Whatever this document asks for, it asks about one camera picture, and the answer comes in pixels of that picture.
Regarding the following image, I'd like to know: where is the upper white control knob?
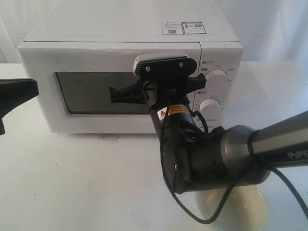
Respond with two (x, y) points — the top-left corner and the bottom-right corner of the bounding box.
(205, 69), (228, 88)

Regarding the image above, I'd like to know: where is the cream white bowl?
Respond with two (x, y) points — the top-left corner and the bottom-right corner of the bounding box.
(195, 185), (269, 231)

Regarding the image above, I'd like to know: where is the lower white control knob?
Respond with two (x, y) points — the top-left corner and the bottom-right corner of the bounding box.
(199, 99), (220, 115)

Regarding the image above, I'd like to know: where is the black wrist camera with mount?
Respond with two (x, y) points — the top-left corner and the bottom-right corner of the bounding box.
(133, 54), (197, 88)

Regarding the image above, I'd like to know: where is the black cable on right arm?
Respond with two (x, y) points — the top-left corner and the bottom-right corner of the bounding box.
(161, 89), (308, 222)

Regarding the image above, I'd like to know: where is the white control knob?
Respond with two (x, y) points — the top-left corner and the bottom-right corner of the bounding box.
(199, 99), (220, 115)
(205, 69), (228, 88)

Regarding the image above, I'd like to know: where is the right blue-bordered label sticker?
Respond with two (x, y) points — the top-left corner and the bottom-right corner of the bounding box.
(182, 21), (207, 35)

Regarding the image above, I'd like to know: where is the white microwave oven body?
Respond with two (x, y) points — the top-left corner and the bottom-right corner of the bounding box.
(21, 0), (243, 129)

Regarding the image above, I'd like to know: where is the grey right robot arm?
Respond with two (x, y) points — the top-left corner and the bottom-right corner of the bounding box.
(109, 74), (308, 194)

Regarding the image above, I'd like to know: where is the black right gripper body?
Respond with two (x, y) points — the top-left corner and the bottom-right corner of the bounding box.
(142, 81), (193, 131)

